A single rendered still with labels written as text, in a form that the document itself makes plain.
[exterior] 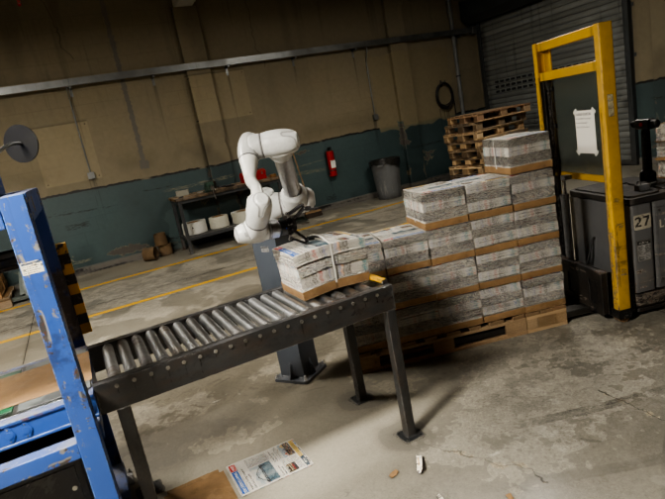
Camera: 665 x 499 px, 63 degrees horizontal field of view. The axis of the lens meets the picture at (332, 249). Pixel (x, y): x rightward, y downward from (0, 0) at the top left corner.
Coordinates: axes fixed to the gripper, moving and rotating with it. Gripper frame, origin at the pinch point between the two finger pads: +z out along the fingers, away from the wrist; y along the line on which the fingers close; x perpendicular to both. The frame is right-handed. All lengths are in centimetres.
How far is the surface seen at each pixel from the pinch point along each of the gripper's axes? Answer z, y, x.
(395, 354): 21, 66, 30
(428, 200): 90, 3, -32
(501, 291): 134, 68, -19
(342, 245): 6.3, 11.0, 13.6
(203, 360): -69, 44, 29
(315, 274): -9.3, 22.8, 12.7
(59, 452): -124, 56, 49
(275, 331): -38, 39, 30
